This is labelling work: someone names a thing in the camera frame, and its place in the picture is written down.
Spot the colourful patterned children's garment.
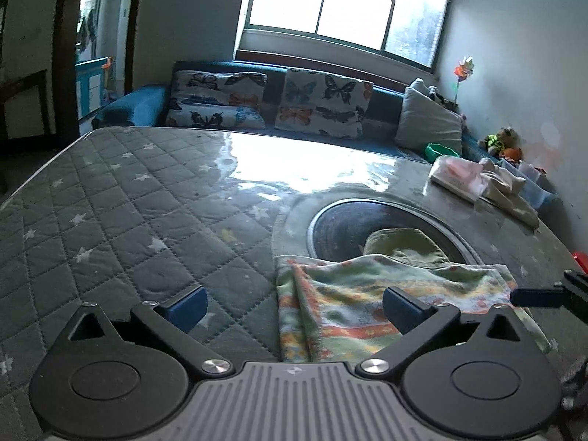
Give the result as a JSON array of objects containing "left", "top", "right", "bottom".
[{"left": 274, "top": 227, "right": 552, "bottom": 363}]

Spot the red plastic stool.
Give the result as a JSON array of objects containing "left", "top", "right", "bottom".
[{"left": 572, "top": 252, "right": 588, "bottom": 273}]

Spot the clear plastic storage box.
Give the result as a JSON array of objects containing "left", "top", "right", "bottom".
[{"left": 498, "top": 159, "right": 557, "bottom": 215}]

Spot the cream crumpled cloth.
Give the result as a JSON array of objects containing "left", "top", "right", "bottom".
[{"left": 478, "top": 157, "right": 539, "bottom": 230}]

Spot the pink tissue pack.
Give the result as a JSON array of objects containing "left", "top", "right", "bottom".
[{"left": 429, "top": 155, "right": 484, "bottom": 203}]

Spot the grey quilted star table cover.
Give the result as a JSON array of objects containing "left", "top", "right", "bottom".
[{"left": 1, "top": 128, "right": 575, "bottom": 440}]

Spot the stuffed toy with green vest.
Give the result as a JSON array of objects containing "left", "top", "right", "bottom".
[{"left": 477, "top": 128, "right": 523, "bottom": 164}]

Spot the green plastic bowl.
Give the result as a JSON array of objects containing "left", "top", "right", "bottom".
[{"left": 424, "top": 143, "right": 460, "bottom": 163}]

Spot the round black table stove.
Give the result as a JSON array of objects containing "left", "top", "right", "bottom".
[{"left": 307, "top": 198, "right": 483, "bottom": 265}]

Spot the grey pillow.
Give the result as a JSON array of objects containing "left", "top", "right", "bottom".
[{"left": 395, "top": 78, "right": 465, "bottom": 155}]

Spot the colourful pinwheel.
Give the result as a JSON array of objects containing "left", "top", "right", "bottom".
[{"left": 453, "top": 57, "right": 474, "bottom": 104}]

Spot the blue sofa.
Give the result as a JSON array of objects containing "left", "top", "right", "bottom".
[{"left": 90, "top": 59, "right": 559, "bottom": 214}]

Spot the left butterfly cushion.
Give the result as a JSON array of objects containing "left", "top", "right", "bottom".
[{"left": 165, "top": 70, "right": 267, "bottom": 129}]

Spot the butterfly cushion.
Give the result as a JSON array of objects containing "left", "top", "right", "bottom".
[
  {"left": 274, "top": 68, "right": 374, "bottom": 139},
  {"left": 165, "top": 70, "right": 267, "bottom": 129}
]

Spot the right butterfly cushion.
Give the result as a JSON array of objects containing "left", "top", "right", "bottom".
[{"left": 274, "top": 68, "right": 374, "bottom": 139}]

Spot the window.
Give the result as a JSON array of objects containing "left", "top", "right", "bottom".
[{"left": 244, "top": 0, "right": 451, "bottom": 71}]

